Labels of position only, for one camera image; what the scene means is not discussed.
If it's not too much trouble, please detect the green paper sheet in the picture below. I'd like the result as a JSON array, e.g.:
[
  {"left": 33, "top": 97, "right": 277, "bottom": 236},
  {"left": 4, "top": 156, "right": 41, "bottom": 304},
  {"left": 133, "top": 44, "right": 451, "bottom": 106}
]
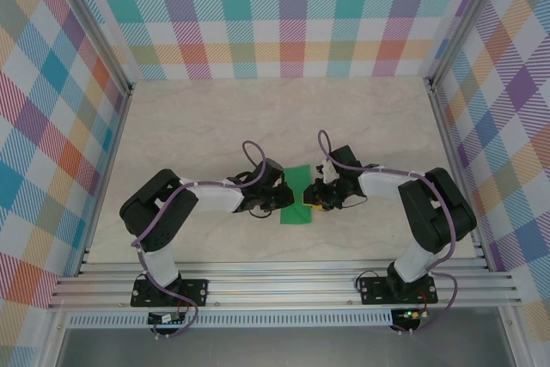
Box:
[{"left": 278, "top": 163, "right": 313, "bottom": 226}]

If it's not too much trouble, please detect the aluminium mounting rail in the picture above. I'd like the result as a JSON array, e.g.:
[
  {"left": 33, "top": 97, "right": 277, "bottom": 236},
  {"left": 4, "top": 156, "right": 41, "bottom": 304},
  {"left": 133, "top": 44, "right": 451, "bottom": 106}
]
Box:
[{"left": 46, "top": 258, "right": 524, "bottom": 313}]

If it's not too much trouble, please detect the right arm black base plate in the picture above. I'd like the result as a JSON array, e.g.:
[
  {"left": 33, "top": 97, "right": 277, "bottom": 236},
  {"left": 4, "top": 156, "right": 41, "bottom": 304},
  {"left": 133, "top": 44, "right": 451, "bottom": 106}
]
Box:
[{"left": 357, "top": 275, "right": 438, "bottom": 307}]

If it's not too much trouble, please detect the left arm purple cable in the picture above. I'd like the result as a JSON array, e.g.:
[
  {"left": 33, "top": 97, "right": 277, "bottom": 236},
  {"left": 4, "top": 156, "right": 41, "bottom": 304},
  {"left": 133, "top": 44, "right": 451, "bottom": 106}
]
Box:
[{"left": 131, "top": 139, "right": 268, "bottom": 340}]

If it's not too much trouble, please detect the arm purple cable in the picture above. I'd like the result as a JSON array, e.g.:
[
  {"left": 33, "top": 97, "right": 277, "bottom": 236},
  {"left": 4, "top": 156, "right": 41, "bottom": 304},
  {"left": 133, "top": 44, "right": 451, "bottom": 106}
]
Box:
[
  {"left": 316, "top": 128, "right": 460, "bottom": 337},
  {"left": 131, "top": 139, "right": 268, "bottom": 340}
]

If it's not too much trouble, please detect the aluminium side rail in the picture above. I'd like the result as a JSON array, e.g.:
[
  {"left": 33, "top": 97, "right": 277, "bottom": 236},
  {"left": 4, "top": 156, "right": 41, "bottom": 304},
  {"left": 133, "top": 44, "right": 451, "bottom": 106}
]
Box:
[
  {"left": 73, "top": 85, "right": 135, "bottom": 278},
  {"left": 427, "top": 83, "right": 491, "bottom": 272}
]

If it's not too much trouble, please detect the slotted grey cable tray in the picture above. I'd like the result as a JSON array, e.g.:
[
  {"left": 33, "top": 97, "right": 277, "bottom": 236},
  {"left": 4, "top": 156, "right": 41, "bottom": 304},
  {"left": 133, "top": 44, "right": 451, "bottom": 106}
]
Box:
[{"left": 66, "top": 313, "right": 394, "bottom": 329}]

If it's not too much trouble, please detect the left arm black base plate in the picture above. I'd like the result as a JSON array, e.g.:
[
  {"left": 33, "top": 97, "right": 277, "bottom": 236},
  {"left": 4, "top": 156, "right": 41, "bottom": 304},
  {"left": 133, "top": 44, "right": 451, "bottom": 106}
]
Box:
[{"left": 130, "top": 277, "right": 211, "bottom": 309}]

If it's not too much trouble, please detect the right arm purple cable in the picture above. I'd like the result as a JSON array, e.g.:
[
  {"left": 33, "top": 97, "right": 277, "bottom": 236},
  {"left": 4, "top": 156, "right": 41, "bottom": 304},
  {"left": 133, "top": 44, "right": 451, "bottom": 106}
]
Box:
[{"left": 316, "top": 128, "right": 460, "bottom": 337}]

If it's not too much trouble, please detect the aluminium frame post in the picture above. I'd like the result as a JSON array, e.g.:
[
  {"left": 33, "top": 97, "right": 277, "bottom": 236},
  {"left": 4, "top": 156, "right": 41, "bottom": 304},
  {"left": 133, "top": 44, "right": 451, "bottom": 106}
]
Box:
[
  {"left": 45, "top": 0, "right": 135, "bottom": 97},
  {"left": 424, "top": 0, "right": 519, "bottom": 91}
]

